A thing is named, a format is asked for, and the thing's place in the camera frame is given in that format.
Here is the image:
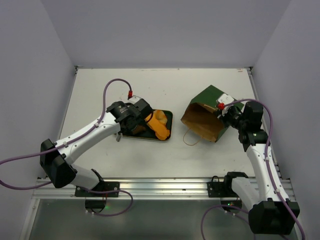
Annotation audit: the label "brown pretzel bread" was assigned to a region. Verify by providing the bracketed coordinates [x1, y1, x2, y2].
[132, 125, 147, 135]

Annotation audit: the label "metal tongs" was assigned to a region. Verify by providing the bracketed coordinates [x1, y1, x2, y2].
[116, 132, 123, 142]

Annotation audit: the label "green paper bag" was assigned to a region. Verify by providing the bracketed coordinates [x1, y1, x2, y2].
[181, 85, 228, 143]

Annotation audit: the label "round glazed pastry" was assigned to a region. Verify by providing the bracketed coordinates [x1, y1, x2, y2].
[153, 109, 168, 126]

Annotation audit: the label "long orange twisted bread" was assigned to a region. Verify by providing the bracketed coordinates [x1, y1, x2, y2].
[145, 112, 170, 141]

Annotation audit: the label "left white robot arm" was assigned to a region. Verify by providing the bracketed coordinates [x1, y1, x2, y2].
[40, 98, 153, 197]

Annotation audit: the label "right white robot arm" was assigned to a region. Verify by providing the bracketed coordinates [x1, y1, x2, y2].
[217, 98, 300, 238]

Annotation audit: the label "dark green tray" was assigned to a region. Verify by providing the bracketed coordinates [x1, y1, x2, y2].
[123, 109, 173, 141]

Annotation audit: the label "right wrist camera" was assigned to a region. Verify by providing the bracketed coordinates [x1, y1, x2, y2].
[216, 93, 235, 118]

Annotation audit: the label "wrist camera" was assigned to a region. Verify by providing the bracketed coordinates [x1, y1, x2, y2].
[216, 93, 235, 118]
[127, 95, 142, 104]

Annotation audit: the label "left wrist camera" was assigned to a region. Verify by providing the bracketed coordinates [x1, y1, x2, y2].
[127, 95, 142, 104]

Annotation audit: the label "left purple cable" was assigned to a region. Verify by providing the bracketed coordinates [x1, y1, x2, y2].
[0, 78, 134, 217]

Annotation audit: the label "purple cable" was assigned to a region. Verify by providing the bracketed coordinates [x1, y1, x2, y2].
[0, 78, 134, 217]
[200, 98, 306, 240]

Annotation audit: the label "aluminium rail frame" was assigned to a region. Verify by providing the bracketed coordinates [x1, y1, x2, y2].
[31, 65, 295, 201]

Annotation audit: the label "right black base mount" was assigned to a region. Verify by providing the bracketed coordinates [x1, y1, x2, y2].
[206, 175, 243, 208]

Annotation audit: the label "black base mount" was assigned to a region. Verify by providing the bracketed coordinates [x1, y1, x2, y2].
[74, 181, 120, 213]
[206, 175, 243, 208]

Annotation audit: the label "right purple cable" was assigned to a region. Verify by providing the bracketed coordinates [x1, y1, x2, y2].
[200, 98, 306, 240]

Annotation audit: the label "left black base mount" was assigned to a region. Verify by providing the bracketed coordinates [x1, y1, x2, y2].
[74, 181, 120, 213]

